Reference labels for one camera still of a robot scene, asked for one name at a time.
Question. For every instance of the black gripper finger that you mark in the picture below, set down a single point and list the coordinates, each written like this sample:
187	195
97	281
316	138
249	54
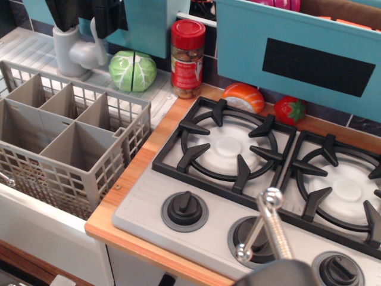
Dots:
110	15
64	13

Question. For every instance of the grey plastic drying rack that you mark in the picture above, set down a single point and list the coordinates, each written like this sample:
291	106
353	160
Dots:
65	142

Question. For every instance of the teal left cabinet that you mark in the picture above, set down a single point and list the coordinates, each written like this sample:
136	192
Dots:
149	23

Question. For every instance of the grey toy faucet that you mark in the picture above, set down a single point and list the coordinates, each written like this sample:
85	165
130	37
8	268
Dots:
77	58

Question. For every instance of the green toy cabbage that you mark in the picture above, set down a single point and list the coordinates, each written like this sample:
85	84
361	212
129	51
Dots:
132	71

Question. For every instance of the red-lid nut jar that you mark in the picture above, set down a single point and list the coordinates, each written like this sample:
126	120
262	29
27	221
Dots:
187	54

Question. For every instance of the toy salmon sushi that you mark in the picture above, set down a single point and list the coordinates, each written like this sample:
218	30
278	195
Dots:
244	97

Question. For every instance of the chrome pin at left edge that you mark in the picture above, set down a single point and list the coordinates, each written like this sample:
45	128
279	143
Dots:
9	181

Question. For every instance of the black left burner grate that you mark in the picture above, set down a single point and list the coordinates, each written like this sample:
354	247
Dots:
221	149

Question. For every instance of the black burner grate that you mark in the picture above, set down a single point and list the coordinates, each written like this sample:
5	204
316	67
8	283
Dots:
332	192
221	149

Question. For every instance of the red toy strawberry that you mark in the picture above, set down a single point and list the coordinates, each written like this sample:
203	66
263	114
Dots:
290	110

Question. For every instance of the grey toy stove top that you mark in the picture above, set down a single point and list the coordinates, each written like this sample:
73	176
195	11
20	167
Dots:
140	215

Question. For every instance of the left black stove knob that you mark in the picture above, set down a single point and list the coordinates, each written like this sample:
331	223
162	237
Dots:
184	212

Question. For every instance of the black stove knob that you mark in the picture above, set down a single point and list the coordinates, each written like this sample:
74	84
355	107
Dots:
184	212
337	269
261	248

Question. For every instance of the black right burner grate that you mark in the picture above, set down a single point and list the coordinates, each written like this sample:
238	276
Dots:
332	192

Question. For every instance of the middle black stove knob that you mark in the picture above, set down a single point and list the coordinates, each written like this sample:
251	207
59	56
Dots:
261	248

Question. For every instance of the right black stove knob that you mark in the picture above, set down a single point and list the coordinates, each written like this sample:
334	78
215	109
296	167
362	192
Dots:
337	269

